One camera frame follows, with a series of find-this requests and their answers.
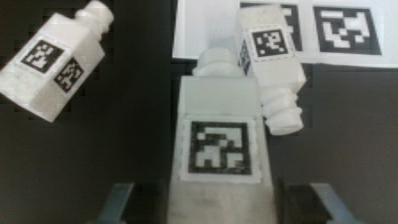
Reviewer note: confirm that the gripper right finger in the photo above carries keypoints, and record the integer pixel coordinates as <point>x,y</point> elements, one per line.
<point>342,216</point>

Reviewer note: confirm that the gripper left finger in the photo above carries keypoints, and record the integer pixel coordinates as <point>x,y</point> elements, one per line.
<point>116,203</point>

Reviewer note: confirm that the white leg front left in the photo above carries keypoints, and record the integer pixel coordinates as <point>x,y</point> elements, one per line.
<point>221,190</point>

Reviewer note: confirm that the white leg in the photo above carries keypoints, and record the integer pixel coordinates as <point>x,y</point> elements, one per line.
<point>271,64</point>
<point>49,68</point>
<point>221,190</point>

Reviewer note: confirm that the white leg far left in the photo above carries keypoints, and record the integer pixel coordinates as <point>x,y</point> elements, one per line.
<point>49,68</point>

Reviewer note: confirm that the white tag sheet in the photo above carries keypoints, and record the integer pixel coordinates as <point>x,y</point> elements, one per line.
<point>333,32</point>

